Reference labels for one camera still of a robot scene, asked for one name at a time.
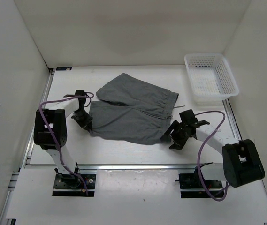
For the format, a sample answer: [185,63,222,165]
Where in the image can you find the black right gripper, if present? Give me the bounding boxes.
[161,120,190,150]

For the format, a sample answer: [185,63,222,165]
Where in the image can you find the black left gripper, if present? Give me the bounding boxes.
[71,109,93,131]

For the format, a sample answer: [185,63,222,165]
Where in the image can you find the grey cotton shorts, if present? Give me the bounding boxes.
[89,73,179,145]

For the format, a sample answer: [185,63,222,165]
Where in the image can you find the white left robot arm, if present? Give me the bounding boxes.
[33,90,94,188]

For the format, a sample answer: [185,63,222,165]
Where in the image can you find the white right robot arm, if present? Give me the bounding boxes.
[161,110,265,188]

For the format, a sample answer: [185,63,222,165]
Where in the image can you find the blue corner label sticker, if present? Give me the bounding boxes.
[56,67,72,71]

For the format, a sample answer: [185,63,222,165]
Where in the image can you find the white perforated plastic basket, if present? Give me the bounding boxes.
[184,53,239,103]

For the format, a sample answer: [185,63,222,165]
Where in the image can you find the aluminium front frame rail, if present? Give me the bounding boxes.
[79,164,196,170]

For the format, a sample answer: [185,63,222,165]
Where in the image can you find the aluminium frame rail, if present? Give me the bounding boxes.
[79,164,196,170]
[0,67,55,225]
[220,99,242,145]

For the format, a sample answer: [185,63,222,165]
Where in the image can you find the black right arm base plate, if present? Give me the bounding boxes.
[175,173,225,199]

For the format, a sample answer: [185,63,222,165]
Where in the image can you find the aluminium right frame rail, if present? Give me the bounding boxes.
[220,99,242,145]

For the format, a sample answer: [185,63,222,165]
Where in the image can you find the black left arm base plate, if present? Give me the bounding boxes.
[52,173,96,197]

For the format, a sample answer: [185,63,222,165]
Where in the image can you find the aluminium left frame rail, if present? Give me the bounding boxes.
[0,67,55,225]

